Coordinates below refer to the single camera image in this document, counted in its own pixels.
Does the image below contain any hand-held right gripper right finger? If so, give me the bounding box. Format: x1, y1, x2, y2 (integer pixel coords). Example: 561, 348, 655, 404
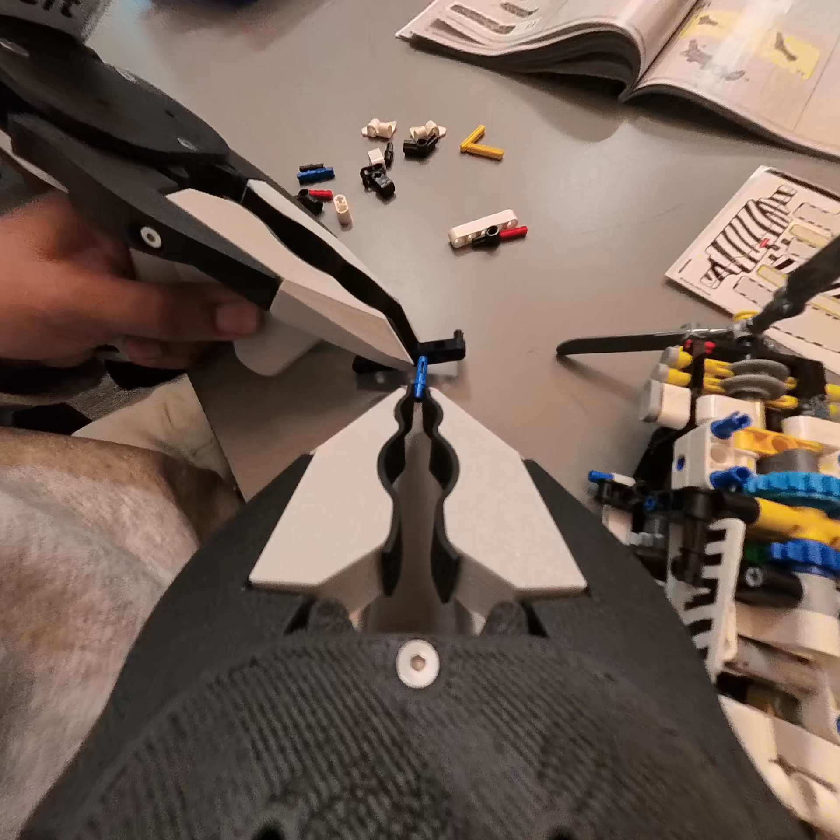
427, 387, 588, 634

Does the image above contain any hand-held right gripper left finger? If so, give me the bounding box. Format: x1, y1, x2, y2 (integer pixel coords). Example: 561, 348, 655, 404
248, 387, 403, 631

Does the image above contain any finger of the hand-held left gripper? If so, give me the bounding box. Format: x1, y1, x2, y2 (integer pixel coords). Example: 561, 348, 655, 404
164, 189, 414, 378
243, 178, 422, 361

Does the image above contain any black lego frame beam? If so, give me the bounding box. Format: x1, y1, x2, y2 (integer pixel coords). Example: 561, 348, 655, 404
352, 330, 467, 392

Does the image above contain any white lego beam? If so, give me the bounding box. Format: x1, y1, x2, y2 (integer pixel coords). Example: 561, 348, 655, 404
448, 209, 519, 249

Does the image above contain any lego helicopter model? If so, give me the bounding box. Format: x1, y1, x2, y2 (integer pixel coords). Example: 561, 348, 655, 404
556, 230, 840, 834

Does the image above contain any person's left hand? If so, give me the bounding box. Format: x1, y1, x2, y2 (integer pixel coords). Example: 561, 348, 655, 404
0, 190, 266, 368

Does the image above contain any open instruction booklet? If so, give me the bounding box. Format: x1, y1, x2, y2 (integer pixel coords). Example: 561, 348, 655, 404
395, 0, 840, 161

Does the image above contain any zebra striped sticker sheet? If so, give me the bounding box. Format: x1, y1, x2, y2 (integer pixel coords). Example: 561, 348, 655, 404
665, 165, 840, 375

